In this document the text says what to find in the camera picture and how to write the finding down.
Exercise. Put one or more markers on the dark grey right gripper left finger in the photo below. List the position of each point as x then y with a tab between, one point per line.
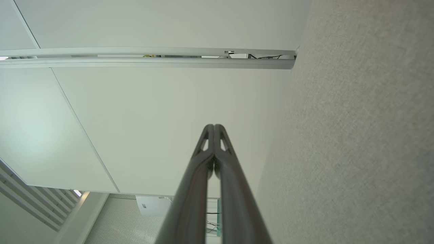
190	203

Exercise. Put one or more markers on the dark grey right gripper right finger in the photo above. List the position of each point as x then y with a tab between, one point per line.
237	203

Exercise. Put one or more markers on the white ceiling unit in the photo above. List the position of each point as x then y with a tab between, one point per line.
152	205

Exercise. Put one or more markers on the white slatted ceiling panel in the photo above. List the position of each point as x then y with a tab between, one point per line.
37	200

